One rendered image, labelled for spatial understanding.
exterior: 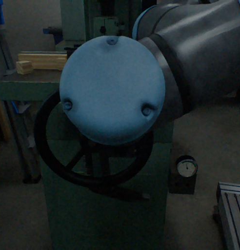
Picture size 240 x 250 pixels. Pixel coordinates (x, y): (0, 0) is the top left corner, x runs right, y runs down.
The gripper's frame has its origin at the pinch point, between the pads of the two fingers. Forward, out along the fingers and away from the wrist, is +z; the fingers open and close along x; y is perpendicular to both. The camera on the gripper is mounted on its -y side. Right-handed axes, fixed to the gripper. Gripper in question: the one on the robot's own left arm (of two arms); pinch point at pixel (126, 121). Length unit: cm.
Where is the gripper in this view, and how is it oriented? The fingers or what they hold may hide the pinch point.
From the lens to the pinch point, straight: 52.1
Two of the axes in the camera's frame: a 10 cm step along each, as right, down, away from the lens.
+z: 0.6, 1.0, 9.9
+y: -0.2, 9.9, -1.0
